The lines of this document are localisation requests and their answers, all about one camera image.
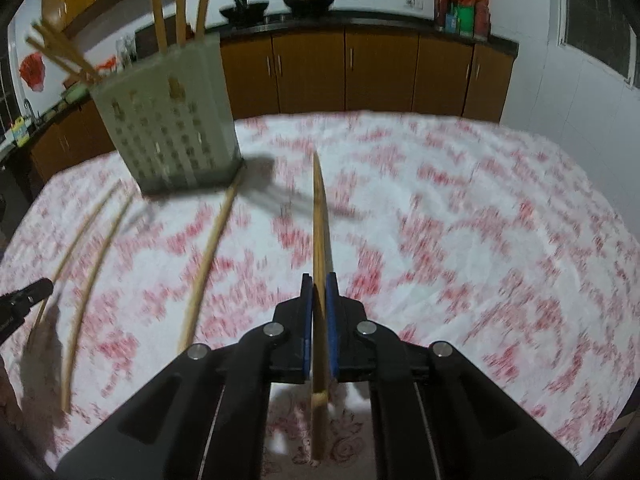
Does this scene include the green perforated utensil holder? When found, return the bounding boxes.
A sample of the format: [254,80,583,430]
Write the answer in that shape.
[90,34,243,196]

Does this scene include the clear glass jar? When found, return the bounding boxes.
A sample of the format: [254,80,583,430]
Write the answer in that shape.
[116,35,137,68]

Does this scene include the right barred window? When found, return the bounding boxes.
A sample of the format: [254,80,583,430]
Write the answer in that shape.
[563,0,637,82]

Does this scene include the red plastic bag on wall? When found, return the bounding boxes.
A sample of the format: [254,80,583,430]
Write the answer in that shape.
[18,51,46,93]

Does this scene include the black wok with utensils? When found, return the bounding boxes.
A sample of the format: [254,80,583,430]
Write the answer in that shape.
[219,0,269,26]

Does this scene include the yellow detergent bottle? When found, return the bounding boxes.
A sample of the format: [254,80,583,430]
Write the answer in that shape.
[11,116,30,148]

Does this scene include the red bag on counter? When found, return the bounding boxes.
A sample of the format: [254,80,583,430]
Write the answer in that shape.
[96,56,117,73]

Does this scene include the green box on counter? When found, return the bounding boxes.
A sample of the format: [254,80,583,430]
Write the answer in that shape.
[456,3,475,38]

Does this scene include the wall power outlet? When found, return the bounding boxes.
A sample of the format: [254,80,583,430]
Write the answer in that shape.
[406,0,424,10]

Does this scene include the black countertop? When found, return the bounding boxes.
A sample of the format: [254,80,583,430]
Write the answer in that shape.
[0,8,521,162]

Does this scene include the wooden lower base cabinets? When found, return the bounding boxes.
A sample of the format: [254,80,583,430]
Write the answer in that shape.
[29,25,518,194]

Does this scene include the black lidded wok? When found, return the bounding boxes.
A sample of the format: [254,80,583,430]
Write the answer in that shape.
[283,0,335,15]

